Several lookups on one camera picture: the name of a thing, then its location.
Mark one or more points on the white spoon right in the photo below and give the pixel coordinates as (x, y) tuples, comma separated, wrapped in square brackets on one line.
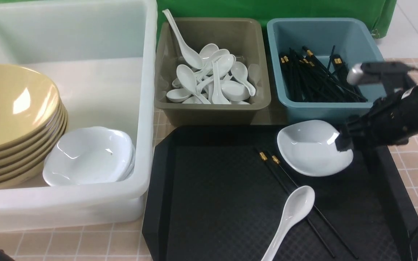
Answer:
[(240, 74)]

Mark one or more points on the white square dish in tub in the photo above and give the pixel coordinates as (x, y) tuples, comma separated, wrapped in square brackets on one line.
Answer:
[(87, 168)]

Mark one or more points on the blue plastic chopstick bin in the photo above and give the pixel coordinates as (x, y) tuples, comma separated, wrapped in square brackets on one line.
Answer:
[(296, 90)]

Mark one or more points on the upright white spoon in bin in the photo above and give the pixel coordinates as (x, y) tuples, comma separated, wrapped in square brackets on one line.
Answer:
[(191, 57)]

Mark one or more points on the white spoon front left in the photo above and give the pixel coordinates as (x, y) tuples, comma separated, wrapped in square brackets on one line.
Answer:
[(188, 81)]

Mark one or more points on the green cloth backdrop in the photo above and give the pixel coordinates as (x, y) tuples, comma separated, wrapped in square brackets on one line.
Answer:
[(375, 14)]

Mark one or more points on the white spoon low right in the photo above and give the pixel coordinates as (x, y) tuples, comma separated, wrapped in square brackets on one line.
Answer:
[(234, 91)]

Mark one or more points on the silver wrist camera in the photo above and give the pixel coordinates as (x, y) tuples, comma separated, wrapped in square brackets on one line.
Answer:
[(392, 75)]

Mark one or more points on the white spoon low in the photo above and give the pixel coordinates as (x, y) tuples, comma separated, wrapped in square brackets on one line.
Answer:
[(178, 95), (234, 91)]

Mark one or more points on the black chopstick gold tip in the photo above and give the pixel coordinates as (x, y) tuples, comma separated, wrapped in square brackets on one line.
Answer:
[(324, 218), (287, 190)]

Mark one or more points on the white spoon centre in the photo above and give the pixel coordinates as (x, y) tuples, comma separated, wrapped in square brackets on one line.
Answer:
[(224, 63)]

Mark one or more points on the olive plastic spoon bin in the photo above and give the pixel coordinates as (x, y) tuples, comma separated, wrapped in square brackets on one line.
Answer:
[(243, 38)]

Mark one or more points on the white spoon low left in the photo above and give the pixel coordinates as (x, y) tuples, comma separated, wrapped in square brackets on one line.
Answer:
[(178, 95)]

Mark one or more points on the large white plastic tub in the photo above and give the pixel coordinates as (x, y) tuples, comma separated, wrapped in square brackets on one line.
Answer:
[(101, 55)]

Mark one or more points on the black plastic serving tray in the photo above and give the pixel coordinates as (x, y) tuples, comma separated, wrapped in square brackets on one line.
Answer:
[(212, 198)]

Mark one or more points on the slanted black chopstick in bin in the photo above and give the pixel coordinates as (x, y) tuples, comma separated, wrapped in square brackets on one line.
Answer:
[(330, 58)]

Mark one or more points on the white ceramic soup spoon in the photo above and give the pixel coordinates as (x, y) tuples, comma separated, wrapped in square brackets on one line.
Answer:
[(297, 206)]

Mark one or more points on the tan noodle bowl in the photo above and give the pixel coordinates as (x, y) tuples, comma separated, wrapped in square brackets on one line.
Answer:
[(28, 99)]

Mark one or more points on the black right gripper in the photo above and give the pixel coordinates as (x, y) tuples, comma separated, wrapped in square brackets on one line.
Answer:
[(391, 121)]

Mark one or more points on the white square dish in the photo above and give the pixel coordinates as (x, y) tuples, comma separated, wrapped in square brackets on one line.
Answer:
[(309, 148), (87, 168), (88, 139)]

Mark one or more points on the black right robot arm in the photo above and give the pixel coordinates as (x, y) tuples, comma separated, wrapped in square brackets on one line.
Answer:
[(391, 121)]

